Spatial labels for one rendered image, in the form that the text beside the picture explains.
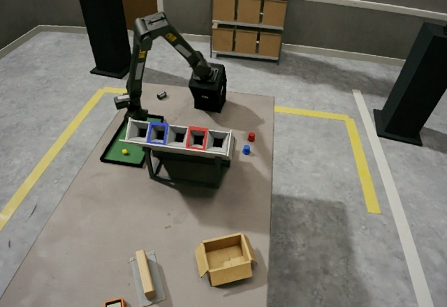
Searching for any blue plug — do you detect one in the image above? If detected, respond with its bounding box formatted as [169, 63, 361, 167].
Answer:
[242, 145, 250, 155]

